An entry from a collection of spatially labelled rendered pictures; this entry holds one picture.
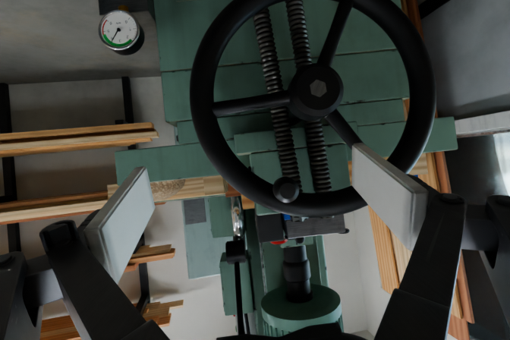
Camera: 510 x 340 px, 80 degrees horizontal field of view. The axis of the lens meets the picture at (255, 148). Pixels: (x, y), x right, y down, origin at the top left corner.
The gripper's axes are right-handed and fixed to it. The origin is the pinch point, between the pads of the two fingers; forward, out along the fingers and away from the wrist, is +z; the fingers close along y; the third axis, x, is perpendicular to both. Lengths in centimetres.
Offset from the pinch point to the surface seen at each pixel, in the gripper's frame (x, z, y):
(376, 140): -9.7, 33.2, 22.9
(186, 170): -11.2, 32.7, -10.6
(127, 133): -46, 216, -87
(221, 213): -34, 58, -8
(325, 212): -10.5, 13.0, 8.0
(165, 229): -143, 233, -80
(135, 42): 10.2, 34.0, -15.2
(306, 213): -10.4, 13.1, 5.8
